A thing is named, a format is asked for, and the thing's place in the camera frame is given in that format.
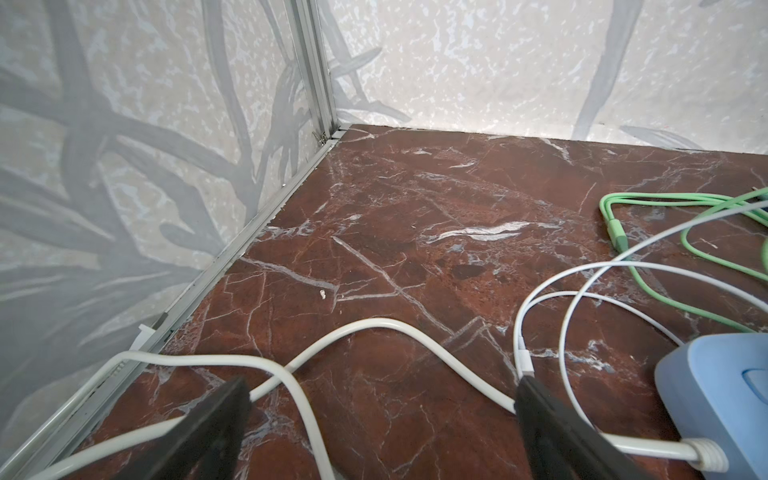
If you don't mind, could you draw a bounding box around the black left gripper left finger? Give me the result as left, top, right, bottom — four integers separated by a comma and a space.
114, 377, 251, 479

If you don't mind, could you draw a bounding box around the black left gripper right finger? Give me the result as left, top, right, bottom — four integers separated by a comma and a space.
515, 376, 651, 479

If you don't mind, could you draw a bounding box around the blue power strip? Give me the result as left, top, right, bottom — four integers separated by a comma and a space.
654, 333, 767, 479

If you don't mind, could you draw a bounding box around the thick white power cord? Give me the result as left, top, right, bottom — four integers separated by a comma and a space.
26, 317, 730, 480

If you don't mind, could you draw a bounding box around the thin white usb cable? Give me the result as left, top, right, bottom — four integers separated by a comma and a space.
513, 200, 768, 427

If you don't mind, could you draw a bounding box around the light green usb cable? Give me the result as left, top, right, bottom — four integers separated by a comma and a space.
599, 187, 768, 333

